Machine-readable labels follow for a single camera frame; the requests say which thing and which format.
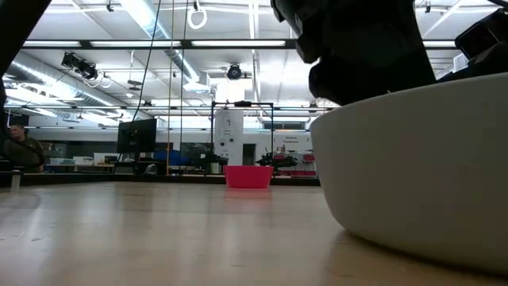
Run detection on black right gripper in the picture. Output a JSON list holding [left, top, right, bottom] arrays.
[[271, 0, 437, 107]]

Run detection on large white bowl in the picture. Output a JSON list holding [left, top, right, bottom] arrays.
[[309, 72, 508, 276]]

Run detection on silver ventilation duct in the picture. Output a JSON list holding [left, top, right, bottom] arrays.
[[117, 0, 212, 93]]

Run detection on black computer monitor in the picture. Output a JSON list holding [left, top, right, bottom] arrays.
[[116, 118, 158, 155]]

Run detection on person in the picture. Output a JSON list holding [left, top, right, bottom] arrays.
[[2, 123, 46, 174]]

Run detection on red plastic bowl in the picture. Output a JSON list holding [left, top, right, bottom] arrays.
[[222, 164, 275, 189]]

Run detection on long ceiling light bar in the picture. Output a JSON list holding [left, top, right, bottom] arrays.
[[21, 38, 298, 51]]

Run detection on hanging black cable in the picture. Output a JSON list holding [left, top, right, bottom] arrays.
[[129, 0, 163, 124]]

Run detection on hanging yellow cable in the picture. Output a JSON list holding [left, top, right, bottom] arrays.
[[166, 0, 175, 176]]

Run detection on white coiled cable loop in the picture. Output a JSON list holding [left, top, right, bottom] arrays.
[[187, 6, 209, 31]]

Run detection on white building pillar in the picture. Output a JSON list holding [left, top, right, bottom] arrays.
[[214, 108, 244, 167]]

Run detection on black ceiling camera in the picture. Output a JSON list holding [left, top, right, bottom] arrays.
[[226, 63, 244, 81]]

